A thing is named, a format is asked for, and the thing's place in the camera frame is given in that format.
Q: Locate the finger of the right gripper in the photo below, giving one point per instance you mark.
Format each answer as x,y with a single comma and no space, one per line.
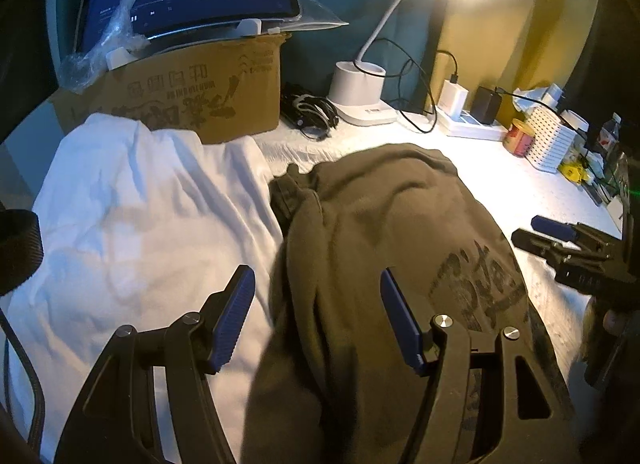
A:
543,247
564,232

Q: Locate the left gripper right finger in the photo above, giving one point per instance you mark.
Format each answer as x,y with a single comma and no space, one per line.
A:
487,399

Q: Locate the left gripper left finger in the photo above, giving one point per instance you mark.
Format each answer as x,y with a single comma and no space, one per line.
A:
114,418

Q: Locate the dark brown t-shirt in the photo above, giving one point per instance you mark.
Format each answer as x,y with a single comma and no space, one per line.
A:
332,386

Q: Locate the person right hand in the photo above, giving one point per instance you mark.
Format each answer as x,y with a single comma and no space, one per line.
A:
600,329

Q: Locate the yellow snack bag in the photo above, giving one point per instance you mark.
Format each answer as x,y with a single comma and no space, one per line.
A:
574,172

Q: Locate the white perforated plastic basket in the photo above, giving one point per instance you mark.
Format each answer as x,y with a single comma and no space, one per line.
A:
553,137

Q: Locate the plastic water bottle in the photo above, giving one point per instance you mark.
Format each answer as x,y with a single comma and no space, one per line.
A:
610,133

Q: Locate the red can gold lid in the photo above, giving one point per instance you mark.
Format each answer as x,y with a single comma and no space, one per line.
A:
519,138

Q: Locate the clear jar white lid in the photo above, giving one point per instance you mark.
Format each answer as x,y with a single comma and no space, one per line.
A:
580,125

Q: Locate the white power strip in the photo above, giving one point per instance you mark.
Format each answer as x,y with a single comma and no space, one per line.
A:
465,126

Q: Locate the black power adapter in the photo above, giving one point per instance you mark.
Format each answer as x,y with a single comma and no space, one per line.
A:
485,105

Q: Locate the white usb charger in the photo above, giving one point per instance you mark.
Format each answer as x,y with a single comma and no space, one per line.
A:
452,99

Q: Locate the white cloth pile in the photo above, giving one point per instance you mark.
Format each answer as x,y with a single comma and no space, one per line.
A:
138,228

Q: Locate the yellow curtain left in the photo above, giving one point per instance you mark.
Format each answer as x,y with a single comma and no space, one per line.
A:
512,43

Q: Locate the white desk lamp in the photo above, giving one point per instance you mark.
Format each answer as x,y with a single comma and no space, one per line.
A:
366,94

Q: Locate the teal curtain left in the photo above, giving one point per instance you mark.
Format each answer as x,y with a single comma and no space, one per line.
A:
309,57

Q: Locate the brown cardboard box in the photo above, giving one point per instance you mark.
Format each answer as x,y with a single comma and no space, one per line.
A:
219,90

